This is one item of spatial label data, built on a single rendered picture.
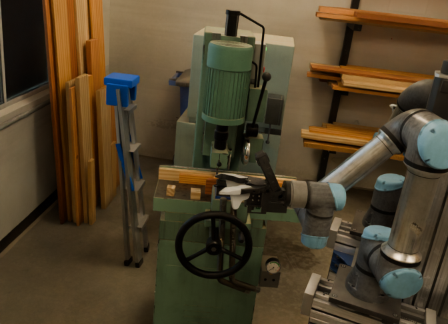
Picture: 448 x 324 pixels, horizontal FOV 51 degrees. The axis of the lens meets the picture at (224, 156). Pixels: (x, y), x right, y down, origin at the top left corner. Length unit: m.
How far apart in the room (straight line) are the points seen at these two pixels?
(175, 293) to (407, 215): 1.11
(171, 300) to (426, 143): 1.32
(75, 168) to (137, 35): 1.59
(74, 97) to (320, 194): 2.19
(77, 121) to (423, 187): 2.39
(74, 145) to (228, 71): 1.67
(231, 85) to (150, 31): 2.62
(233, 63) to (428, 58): 2.83
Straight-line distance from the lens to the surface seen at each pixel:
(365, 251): 1.59
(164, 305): 2.18
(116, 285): 2.92
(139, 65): 4.46
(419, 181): 1.37
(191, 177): 2.03
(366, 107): 4.40
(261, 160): 1.25
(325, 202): 1.30
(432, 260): 1.80
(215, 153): 1.94
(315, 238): 1.35
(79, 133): 3.26
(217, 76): 1.83
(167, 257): 2.04
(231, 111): 1.85
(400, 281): 1.47
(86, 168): 3.37
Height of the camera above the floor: 1.76
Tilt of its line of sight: 21 degrees down
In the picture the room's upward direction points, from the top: 6 degrees clockwise
